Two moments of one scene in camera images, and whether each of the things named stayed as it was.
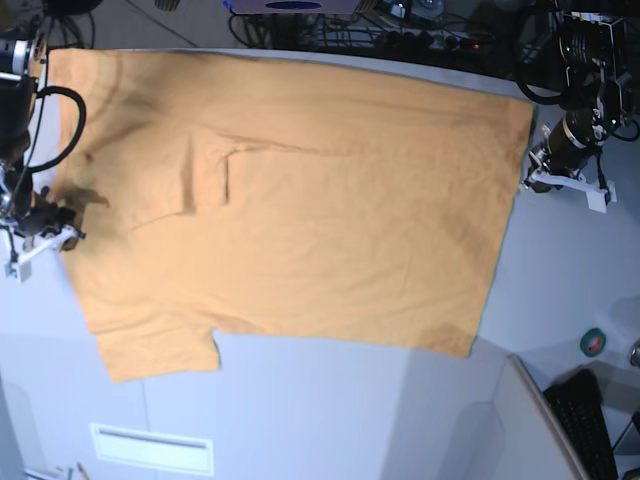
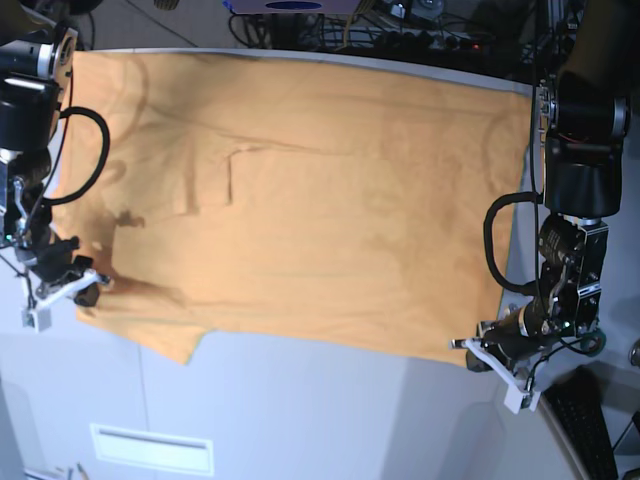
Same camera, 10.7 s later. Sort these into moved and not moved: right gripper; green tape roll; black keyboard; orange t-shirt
Moved: right gripper
Not moved: green tape roll; black keyboard; orange t-shirt
